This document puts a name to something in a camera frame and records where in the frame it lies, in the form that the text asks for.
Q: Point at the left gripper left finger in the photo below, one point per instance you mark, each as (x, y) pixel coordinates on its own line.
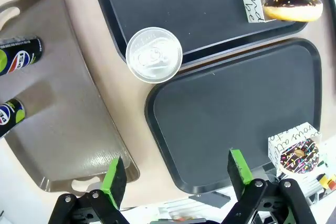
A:
(115, 182)

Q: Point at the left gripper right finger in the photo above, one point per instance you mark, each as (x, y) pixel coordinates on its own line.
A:
(239, 171)

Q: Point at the chocolate donut with sprinkles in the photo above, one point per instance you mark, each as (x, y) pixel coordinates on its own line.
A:
(288, 159)

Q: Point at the white script-printed paper box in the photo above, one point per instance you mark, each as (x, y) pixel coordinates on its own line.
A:
(283, 137)
(252, 6)

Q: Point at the black Pepsi can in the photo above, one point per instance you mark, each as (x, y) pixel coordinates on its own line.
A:
(153, 56)
(10, 116)
(18, 56)

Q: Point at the chocolate donut with nuts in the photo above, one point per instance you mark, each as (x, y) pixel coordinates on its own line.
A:
(291, 1)

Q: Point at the black plastic tray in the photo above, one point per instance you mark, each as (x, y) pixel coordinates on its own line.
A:
(223, 116)
(197, 11)

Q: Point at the red yellow small blocks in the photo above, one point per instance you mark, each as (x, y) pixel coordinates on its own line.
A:
(328, 180)

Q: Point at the brown plastic tray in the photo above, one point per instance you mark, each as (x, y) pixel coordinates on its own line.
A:
(65, 103)

